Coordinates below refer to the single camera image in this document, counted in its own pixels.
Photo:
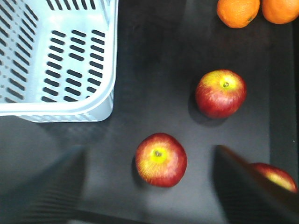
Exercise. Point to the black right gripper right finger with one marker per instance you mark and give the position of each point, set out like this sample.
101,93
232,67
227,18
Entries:
246,196

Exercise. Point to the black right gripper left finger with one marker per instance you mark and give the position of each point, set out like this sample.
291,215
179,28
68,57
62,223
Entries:
51,197

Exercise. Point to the light blue plastic basket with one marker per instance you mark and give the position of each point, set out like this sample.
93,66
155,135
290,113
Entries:
58,59

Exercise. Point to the dark red apple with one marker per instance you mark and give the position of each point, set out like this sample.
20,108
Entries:
276,175
161,160
220,93

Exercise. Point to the black wood produce display table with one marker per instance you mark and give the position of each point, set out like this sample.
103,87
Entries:
164,48

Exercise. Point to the orange fruit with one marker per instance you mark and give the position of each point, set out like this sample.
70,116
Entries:
237,13
280,11

